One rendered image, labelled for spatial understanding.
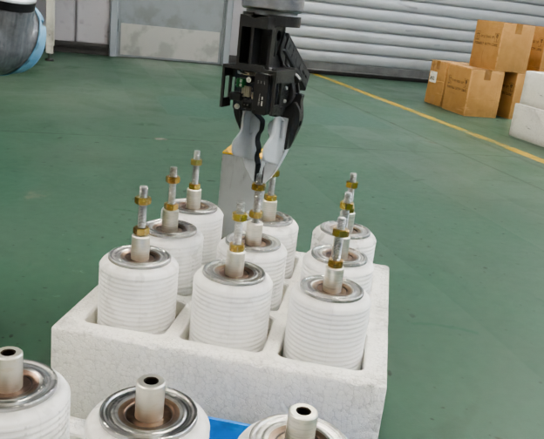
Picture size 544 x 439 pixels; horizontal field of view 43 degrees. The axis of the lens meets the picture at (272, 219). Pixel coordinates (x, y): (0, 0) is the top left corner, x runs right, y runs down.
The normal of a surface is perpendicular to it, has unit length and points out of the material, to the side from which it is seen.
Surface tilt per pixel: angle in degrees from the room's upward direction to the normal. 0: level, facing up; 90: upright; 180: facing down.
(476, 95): 90
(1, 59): 118
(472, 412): 0
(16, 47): 103
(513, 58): 90
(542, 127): 90
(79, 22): 90
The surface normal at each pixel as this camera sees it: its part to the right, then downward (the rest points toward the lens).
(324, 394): -0.17, 0.28
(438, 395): 0.11, -0.95
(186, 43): 0.27, 0.32
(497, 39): -0.95, 0.00
